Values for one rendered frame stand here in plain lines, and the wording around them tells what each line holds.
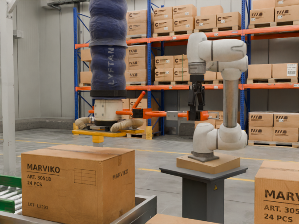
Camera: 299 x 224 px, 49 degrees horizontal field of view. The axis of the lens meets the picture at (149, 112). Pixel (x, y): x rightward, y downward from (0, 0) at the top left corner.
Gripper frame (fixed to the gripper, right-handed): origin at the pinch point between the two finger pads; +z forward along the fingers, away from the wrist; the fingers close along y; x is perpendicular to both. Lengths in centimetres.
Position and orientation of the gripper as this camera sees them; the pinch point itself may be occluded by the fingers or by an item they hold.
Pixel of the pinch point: (196, 114)
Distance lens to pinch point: 171.2
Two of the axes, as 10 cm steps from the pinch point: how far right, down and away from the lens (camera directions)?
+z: 0.0, 10.0, 0.5
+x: 8.3, 0.3, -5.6
